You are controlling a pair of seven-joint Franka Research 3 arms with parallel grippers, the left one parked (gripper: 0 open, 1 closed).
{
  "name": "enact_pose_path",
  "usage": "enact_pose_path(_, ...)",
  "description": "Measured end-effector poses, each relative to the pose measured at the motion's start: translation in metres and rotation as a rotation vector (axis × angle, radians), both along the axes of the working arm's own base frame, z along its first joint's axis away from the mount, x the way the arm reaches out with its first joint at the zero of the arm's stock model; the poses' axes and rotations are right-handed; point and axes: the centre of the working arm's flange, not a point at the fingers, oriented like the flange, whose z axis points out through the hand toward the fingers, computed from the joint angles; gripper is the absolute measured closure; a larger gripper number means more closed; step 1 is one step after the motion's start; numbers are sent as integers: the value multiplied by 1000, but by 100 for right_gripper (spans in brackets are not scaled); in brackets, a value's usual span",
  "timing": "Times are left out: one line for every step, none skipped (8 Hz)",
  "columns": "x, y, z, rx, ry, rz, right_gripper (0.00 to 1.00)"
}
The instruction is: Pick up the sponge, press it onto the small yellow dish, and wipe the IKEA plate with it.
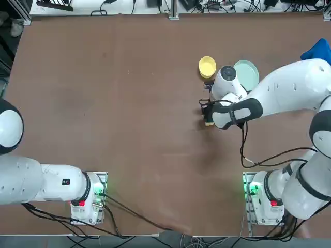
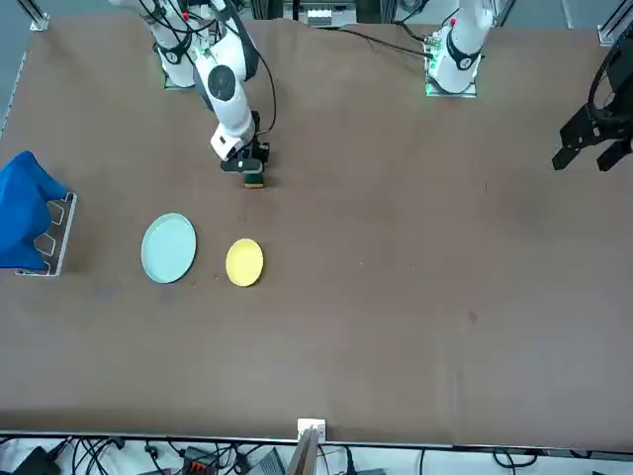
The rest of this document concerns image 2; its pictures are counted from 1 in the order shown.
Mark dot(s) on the aluminium corner profile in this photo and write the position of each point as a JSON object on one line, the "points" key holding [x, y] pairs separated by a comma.
{"points": [[37, 20], [613, 29]]}

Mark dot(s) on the black orange power strip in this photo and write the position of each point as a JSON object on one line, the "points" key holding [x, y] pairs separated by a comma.
{"points": [[200, 462]]}

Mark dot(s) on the aluminium post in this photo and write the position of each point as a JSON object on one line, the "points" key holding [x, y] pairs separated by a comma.
{"points": [[309, 445]]}

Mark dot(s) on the blue cloth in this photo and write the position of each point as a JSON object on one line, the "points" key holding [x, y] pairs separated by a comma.
{"points": [[20, 213]]}

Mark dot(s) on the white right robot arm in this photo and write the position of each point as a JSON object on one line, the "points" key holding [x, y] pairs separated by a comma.
{"points": [[232, 99]]}

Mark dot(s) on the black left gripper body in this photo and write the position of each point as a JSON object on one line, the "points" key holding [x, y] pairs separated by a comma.
{"points": [[623, 74]]}

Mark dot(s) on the grey power adapter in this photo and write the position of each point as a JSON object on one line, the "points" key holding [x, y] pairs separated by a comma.
{"points": [[269, 462]]}

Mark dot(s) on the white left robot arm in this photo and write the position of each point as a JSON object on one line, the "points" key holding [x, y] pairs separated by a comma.
{"points": [[460, 49]]}

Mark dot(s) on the green and yellow sponge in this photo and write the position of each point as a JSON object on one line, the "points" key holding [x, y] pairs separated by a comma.
{"points": [[254, 182]]}

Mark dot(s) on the white power strip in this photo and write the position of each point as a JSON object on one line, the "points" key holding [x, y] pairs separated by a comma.
{"points": [[319, 17]]}

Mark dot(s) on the small yellow dish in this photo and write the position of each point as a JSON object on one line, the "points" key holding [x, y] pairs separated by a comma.
{"points": [[244, 262]]}

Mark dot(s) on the black power adapter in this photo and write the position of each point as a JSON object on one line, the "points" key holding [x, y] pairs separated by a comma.
{"points": [[34, 462]]}

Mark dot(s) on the pale green plate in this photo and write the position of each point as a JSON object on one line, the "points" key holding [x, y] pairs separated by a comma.
{"points": [[168, 247]]}

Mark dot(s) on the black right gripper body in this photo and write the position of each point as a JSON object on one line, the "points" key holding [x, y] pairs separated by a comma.
{"points": [[259, 151]]}

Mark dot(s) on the white metal rack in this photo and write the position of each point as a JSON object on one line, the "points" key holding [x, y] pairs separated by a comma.
{"points": [[66, 232]]}

